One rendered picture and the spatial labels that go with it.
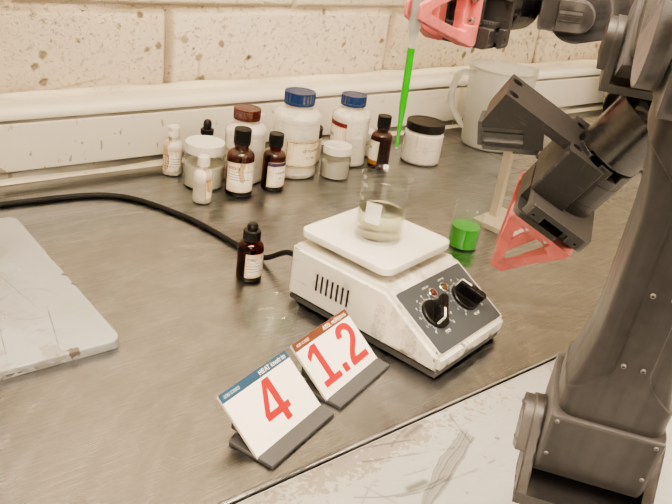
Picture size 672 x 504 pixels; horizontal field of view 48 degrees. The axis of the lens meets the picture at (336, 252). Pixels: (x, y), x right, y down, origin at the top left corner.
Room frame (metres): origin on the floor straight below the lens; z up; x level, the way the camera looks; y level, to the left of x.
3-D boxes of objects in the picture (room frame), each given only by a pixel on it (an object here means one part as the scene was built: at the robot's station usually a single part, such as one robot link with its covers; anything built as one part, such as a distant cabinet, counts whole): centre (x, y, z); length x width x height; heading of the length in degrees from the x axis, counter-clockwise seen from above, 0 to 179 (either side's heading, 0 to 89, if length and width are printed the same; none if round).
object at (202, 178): (0.96, 0.19, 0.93); 0.03 x 0.03 x 0.07
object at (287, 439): (0.51, 0.03, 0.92); 0.09 x 0.06 x 0.04; 151
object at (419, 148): (1.27, -0.12, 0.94); 0.07 x 0.07 x 0.07
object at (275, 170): (1.05, 0.11, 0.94); 0.03 x 0.03 x 0.08
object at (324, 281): (0.73, -0.06, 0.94); 0.22 x 0.13 x 0.08; 53
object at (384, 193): (0.74, -0.04, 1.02); 0.06 x 0.05 x 0.08; 5
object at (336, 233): (0.74, -0.04, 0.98); 0.12 x 0.12 x 0.01; 53
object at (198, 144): (1.02, 0.21, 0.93); 0.06 x 0.06 x 0.07
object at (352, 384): (0.60, -0.02, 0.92); 0.09 x 0.06 x 0.04; 151
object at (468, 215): (0.94, -0.17, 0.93); 0.04 x 0.04 x 0.06
